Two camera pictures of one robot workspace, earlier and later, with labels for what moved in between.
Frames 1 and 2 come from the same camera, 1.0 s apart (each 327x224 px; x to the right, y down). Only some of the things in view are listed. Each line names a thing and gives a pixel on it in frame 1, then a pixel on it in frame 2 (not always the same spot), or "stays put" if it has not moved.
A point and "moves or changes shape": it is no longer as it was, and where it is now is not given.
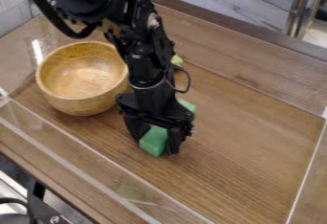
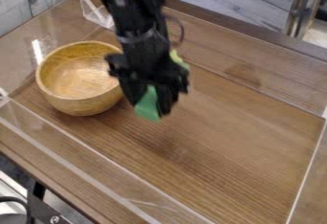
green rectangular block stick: x=155 y=139 moves or changes shape
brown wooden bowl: x=81 y=77 stays put
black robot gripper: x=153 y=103 -> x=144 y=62
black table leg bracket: x=39 y=211 stays put
